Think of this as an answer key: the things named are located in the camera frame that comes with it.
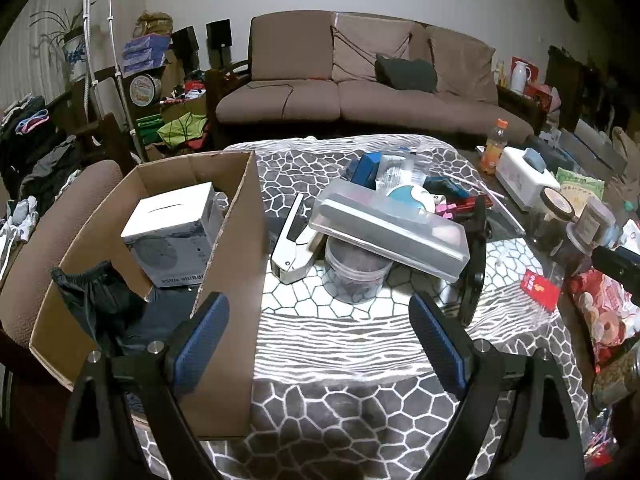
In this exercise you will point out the dark blue box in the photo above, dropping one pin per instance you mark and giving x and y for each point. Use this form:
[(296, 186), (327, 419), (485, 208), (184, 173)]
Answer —
[(367, 170)]

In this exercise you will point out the white plastic straw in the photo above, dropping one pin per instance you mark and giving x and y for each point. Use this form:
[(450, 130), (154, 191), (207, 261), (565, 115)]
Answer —
[(500, 205)]

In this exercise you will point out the potted plant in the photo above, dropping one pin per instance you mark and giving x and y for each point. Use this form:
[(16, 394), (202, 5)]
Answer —
[(72, 50)]

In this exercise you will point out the green box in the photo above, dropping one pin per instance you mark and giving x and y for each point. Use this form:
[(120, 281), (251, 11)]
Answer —
[(149, 127)]

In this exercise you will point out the red box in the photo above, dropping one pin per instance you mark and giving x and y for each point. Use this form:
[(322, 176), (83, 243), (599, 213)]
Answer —
[(533, 72)]

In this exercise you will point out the brown sofa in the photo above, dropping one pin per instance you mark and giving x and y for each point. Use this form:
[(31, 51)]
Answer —
[(300, 100)]

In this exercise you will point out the brown cardboard box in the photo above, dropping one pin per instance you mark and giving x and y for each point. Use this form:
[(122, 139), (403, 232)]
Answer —
[(235, 260)]

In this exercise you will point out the green packet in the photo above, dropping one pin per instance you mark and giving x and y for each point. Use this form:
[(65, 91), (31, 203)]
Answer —
[(580, 185)]

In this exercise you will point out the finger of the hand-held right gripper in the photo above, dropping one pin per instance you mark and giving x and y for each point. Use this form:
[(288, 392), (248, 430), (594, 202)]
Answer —
[(617, 266)]

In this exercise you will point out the black speaker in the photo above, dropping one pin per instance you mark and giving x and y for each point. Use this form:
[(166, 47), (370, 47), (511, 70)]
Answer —
[(184, 41), (218, 34)]

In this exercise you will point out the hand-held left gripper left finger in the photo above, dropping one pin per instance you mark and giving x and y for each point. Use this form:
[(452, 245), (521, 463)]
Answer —
[(200, 347)]

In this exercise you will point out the black cloth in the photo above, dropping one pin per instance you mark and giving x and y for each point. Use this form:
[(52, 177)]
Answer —
[(90, 295)]

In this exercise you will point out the round teal mirror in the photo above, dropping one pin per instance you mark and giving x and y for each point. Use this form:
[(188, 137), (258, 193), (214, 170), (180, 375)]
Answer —
[(407, 196)]

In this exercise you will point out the white thermos jug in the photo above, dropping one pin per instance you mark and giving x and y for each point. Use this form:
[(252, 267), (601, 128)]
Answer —
[(520, 76)]

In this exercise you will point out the white hole punch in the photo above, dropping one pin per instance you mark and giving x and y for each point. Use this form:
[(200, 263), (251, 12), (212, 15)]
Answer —
[(287, 255)]

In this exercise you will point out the dark blue pouch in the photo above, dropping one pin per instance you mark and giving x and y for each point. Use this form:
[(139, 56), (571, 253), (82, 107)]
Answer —
[(450, 187)]

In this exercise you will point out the silver foil packet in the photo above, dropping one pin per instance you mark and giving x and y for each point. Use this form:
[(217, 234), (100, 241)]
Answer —
[(400, 170)]

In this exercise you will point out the pile of clothes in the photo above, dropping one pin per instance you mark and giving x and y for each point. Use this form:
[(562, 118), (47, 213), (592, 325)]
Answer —
[(30, 140)]

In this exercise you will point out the round clear plastic tub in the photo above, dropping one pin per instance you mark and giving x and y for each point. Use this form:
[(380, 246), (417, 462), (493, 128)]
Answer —
[(350, 275)]

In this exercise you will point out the orange drink bottle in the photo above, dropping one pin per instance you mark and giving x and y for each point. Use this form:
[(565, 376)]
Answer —
[(494, 152)]

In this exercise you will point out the white tissue box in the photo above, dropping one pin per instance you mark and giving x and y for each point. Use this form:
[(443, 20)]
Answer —
[(520, 185)]

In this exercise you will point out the pink clips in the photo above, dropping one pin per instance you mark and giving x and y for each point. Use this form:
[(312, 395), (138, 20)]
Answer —
[(444, 208)]

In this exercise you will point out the round cookie tin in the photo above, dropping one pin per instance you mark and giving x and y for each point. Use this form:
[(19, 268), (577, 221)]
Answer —
[(145, 90)]

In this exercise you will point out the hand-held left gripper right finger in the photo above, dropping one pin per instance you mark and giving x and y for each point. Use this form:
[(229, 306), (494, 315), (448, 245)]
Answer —
[(440, 347)]

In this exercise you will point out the brown bag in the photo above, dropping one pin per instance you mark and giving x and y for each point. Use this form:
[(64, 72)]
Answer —
[(155, 24)]

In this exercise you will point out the brown-lidded glass jar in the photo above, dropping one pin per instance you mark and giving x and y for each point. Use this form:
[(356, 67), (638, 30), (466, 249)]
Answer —
[(550, 220)]

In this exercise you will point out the clear plastic case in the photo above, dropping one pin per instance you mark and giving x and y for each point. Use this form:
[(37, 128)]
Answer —
[(380, 225)]

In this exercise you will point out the dark grey cushion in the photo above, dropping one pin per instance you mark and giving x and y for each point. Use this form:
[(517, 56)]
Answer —
[(405, 72)]

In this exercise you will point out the grey patterned blanket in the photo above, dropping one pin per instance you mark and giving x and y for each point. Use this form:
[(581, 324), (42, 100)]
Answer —
[(325, 360)]

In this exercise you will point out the clear plastic jar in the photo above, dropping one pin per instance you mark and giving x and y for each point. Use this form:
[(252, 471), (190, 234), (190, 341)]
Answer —
[(617, 380)]

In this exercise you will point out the dark wall clock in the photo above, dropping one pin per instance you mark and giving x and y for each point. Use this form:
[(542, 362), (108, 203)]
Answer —
[(571, 8)]

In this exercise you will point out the red and white snack bag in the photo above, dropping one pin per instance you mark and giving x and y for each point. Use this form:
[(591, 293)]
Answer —
[(605, 317)]

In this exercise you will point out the blue tissue pack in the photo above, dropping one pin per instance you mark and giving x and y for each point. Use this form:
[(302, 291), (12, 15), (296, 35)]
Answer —
[(145, 43), (145, 56), (145, 67)]

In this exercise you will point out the dark wooden side table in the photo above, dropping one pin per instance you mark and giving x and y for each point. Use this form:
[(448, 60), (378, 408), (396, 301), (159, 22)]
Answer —
[(520, 107)]

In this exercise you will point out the red envelope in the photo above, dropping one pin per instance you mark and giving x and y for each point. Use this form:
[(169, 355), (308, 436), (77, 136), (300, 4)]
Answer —
[(540, 289)]

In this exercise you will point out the white pole stand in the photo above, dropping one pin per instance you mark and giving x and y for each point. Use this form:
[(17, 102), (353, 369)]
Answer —
[(116, 35)]

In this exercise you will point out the green cloth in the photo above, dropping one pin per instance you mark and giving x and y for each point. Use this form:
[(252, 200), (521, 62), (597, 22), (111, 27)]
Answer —
[(182, 130)]

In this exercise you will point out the white product box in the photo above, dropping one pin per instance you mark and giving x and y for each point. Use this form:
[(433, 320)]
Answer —
[(170, 210)]

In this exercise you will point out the dark wooden cabinet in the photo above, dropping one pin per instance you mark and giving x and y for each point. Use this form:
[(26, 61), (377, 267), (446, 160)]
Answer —
[(575, 85)]

